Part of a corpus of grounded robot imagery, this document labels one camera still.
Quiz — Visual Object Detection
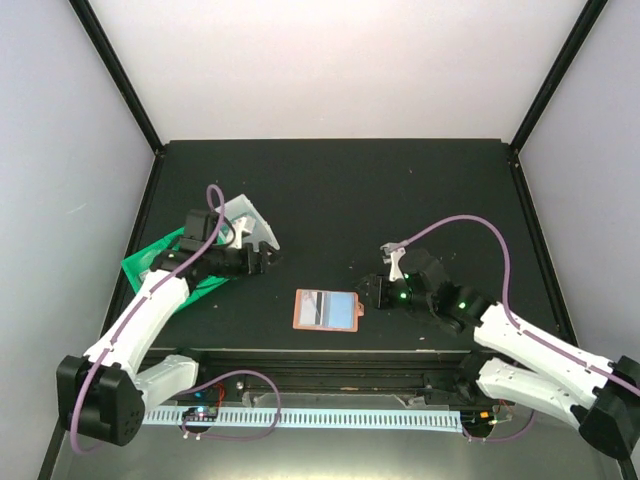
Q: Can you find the pink leather card holder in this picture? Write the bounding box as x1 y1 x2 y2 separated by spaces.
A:
292 289 365 333

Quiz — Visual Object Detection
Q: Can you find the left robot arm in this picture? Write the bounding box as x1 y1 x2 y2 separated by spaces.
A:
56 210 280 447

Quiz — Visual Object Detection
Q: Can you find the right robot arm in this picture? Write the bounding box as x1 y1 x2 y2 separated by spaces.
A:
357 244 639 461

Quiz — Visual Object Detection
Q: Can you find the teal card in bin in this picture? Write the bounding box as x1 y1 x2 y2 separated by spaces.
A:
233 214 265 237

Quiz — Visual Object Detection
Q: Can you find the white plastic bin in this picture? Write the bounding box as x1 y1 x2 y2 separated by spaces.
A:
219 194 280 251

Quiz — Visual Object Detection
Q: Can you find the green plastic bin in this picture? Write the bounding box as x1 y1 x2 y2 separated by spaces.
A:
121 228 228 311

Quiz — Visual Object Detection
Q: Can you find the small circuit board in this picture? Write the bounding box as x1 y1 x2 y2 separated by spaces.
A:
182 406 219 422

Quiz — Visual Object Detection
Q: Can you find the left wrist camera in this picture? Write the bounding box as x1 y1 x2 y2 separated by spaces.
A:
230 215 256 249

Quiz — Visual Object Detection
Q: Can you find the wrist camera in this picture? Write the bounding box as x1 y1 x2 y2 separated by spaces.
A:
380 242 406 282
230 215 256 249

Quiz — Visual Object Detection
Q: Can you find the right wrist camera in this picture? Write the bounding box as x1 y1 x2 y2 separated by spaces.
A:
380 242 406 282

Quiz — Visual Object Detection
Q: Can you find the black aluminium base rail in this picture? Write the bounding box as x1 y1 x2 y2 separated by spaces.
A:
64 347 606 406

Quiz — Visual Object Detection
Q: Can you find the white slotted cable duct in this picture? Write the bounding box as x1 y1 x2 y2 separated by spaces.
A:
143 406 462 433

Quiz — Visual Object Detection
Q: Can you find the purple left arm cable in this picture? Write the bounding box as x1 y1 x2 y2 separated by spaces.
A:
69 183 281 455

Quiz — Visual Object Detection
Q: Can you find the left black frame post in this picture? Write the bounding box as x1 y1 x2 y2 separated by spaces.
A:
69 0 164 155

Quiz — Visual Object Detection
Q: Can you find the black frame post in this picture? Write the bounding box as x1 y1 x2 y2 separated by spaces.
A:
69 0 164 155
510 0 608 154

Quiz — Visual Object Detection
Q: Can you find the right black frame post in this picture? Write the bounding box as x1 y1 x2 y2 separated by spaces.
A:
510 0 608 154

